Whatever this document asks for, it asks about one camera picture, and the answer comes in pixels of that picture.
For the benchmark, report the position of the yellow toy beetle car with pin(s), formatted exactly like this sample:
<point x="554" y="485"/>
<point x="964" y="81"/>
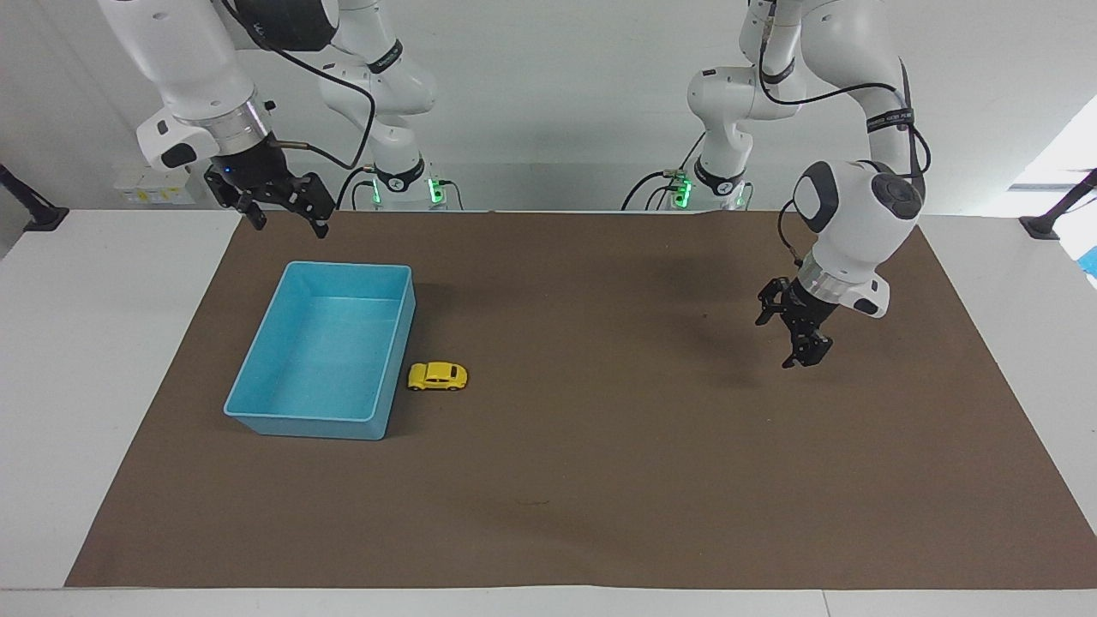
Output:
<point x="439" y="375"/>

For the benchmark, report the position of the black stand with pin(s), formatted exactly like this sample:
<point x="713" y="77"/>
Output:
<point x="1050" y="218"/>
<point x="38" y="214"/>

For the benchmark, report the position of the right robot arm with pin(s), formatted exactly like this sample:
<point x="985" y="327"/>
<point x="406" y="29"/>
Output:
<point x="188" y="60"/>

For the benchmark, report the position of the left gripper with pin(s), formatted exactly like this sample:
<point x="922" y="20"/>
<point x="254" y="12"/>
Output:
<point x="810" y="308"/>

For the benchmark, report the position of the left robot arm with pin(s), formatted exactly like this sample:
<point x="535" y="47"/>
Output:
<point x="857" y="214"/>

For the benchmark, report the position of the light blue plastic bin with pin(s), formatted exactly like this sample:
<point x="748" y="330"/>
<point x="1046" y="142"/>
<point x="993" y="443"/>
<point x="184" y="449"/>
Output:
<point x="326" y="360"/>

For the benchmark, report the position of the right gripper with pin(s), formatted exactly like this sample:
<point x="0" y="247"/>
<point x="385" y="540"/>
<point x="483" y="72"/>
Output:
<point x="255" y="167"/>

